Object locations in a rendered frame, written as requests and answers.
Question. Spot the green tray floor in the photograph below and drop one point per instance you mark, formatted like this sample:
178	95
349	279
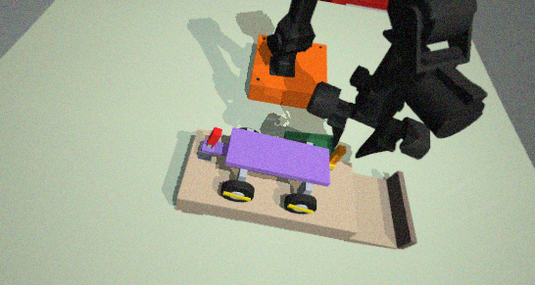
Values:
317	142

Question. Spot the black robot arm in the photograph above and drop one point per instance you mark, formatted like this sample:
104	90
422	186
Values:
441	96

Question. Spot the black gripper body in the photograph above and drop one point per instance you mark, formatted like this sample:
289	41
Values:
374	108

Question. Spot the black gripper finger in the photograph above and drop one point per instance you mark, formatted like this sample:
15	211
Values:
375	145
337	130

